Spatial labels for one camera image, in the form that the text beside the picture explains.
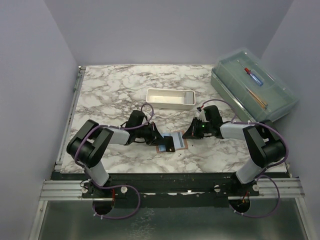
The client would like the black credit card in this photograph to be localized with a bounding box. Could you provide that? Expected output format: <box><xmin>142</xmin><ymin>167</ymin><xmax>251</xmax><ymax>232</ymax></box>
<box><xmin>163</xmin><ymin>136</ymin><xmax>176</xmax><ymax>153</ymax></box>

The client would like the clear green plastic toolbox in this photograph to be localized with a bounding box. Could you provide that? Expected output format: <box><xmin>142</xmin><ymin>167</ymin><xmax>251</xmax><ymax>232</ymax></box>
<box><xmin>210</xmin><ymin>48</ymin><xmax>299</xmax><ymax>122</ymax></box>

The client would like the white rectangular tray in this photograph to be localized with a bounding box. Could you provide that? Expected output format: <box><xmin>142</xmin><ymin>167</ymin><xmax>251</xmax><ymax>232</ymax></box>
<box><xmin>146</xmin><ymin>88</ymin><xmax>196</xmax><ymax>110</ymax></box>

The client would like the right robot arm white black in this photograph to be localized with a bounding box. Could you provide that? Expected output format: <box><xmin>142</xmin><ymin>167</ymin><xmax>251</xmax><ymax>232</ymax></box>
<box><xmin>182</xmin><ymin>105</ymin><xmax>288</xmax><ymax>196</ymax></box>

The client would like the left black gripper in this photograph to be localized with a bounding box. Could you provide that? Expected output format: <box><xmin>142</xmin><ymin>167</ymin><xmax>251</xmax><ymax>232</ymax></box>
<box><xmin>135</xmin><ymin>121</ymin><xmax>168</xmax><ymax>146</ymax></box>

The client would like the aluminium frame rail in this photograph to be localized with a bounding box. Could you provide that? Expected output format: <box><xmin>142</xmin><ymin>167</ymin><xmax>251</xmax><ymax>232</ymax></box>
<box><xmin>28</xmin><ymin>65</ymin><xmax>86</xmax><ymax>240</ymax></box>

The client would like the tan leather card holder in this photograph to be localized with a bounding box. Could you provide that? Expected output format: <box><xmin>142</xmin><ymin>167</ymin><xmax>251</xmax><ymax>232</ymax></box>
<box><xmin>156</xmin><ymin>130</ymin><xmax>188</xmax><ymax>153</ymax></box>

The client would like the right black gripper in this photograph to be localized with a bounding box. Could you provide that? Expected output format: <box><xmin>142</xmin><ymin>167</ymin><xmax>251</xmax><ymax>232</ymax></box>
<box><xmin>183</xmin><ymin>117</ymin><xmax>213</xmax><ymax>140</ymax></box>

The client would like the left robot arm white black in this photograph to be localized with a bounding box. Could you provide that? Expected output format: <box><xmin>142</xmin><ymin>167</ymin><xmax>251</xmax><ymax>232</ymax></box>
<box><xmin>66</xmin><ymin>110</ymin><xmax>172</xmax><ymax>198</ymax></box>

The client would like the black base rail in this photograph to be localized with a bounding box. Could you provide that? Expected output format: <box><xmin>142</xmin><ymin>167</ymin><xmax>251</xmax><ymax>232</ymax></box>
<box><xmin>40</xmin><ymin>173</ymin><xmax>259</xmax><ymax>211</ymax></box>

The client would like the red blue screwdriver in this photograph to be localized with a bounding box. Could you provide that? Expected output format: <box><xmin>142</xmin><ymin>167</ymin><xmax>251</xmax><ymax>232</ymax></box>
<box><xmin>237</xmin><ymin>59</ymin><xmax>264</xmax><ymax>87</ymax></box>

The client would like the orange pencil tool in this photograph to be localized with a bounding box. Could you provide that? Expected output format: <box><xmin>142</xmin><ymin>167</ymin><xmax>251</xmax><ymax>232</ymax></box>
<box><xmin>246</xmin><ymin>88</ymin><xmax>268</xmax><ymax>110</ymax></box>

